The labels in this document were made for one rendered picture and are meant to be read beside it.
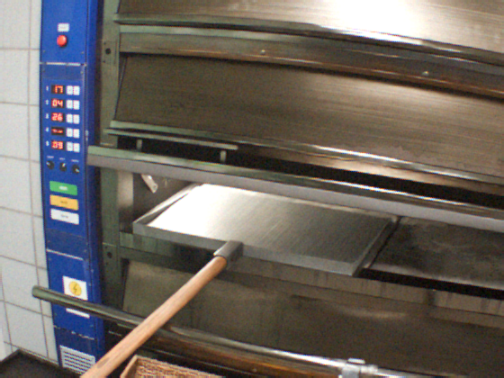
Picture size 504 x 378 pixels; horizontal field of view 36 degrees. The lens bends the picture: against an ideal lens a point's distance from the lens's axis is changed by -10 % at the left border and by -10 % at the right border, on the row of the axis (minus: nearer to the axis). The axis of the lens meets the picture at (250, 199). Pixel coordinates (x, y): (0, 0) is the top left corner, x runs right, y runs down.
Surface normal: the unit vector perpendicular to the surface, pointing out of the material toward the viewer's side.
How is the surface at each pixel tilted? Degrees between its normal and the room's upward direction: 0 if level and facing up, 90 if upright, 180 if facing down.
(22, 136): 90
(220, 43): 90
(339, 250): 1
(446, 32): 70
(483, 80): 90
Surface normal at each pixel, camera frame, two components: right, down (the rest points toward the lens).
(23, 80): -0.38, 0.30
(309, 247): 0.02, -0.93
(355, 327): -0.35, -0.04
